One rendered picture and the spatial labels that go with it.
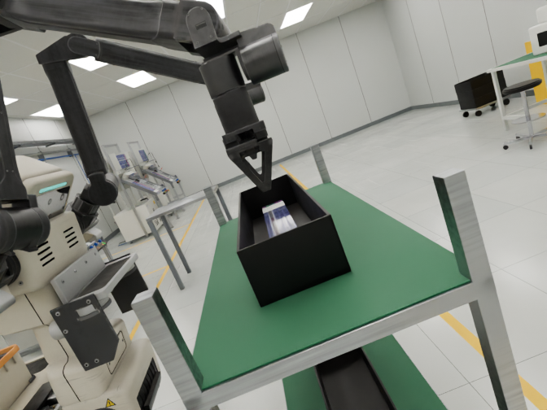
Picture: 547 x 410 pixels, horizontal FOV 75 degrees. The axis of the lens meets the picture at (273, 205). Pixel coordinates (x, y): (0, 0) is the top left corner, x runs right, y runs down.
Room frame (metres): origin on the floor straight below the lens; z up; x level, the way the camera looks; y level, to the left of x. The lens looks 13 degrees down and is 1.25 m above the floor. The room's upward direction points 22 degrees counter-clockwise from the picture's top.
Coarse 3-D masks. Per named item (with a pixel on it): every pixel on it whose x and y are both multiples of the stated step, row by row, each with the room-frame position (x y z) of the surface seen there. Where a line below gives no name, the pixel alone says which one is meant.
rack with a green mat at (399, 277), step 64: (320, 192) 1.19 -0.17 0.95; (448, 192) 0.42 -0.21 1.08; (384, 256) 0.58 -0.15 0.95; (448, 256) 0.50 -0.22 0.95; (256, 320) 0.54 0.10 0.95; (320, 320) 0.47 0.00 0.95; (384, 320) 0.42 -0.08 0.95; (192, 384) 0.42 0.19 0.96; (256, 384) 0.42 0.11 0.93; (384, 384) 0.95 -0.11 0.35; (512, 384) 0.42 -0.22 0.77
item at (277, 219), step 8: (280, 200) 1.11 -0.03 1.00; (264, 208) 1.09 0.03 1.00; (272, 208) 1.04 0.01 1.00; (280, 208) 1.01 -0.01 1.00; (264, 216) 0.99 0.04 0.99; (272, 216) 0.96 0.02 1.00; (280, 216) 0.92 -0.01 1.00; (288, 216) 0.89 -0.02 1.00; (272, 224) 0.89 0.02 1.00; (280, 224) 0.86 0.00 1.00; (288, 224) 0.83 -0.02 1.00; (272, 232) 0.82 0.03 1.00; (280, 232) 0.80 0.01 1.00
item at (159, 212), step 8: (200, 192) 3.75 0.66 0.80; (184, 200) 3.62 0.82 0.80; (192, 200) 3.39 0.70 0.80; (200, 200) 3.38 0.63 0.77; (224, 200) 3.82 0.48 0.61; (160, 208) 3.73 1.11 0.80; (168, 208) 3.48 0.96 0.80; (176, 208) 3.39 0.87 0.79; (224, 208) 3.79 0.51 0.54; (152, 216) 3.39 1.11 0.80; (160, 216) 3.80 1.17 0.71; (152, 224) 3.40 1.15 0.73; (152, 232) 3.39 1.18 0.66; (168, 232) 3.80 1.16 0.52; (160, 240) 3.41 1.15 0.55; (176, 240) 3.83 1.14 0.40; (160, 248) 3.40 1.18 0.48; (176, 248) 3.80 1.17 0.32; (168, 256) 3.41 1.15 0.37; (184, 256) 3.84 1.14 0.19; (168, 264) 3.39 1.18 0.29; (184, 264) 3.80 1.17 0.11; (176, 272) 3.40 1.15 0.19; (176, 280) 3.39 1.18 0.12; (184, 288) 3.40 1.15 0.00
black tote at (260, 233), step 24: (240, 192) 1.14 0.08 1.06; (264, 192) 1.14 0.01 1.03; (288, 192) 1.14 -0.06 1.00; (240, 216) 0.82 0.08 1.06; (312, 216) 0.84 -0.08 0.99; (240, 240) 0.64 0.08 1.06; (264, 240) 0.58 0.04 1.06; (288, 240) 0.57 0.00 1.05; (312, 240) 0.57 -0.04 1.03; (336, 240) 0.57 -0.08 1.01; (264, 264) 0.57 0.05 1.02; (288, 264) 0.57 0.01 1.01; (312, 264) 0.57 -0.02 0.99; (336, 264) 0.57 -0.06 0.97; (264, 288) 0.57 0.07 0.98; (288, 288) 0.57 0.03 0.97
